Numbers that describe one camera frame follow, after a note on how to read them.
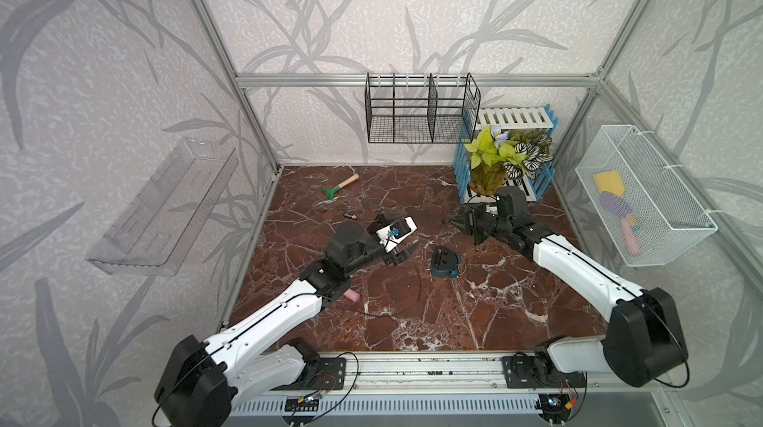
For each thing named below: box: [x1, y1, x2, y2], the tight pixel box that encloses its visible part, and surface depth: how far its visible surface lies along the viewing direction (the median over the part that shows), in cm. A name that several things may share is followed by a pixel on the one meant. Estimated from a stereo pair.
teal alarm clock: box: [430, 246, 462, 279], surface depth 91 cm
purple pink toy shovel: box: [599, 190, 642, 258], surface depth 78 cm
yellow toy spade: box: [593, 170, 625, 196], surface depth 88 cm
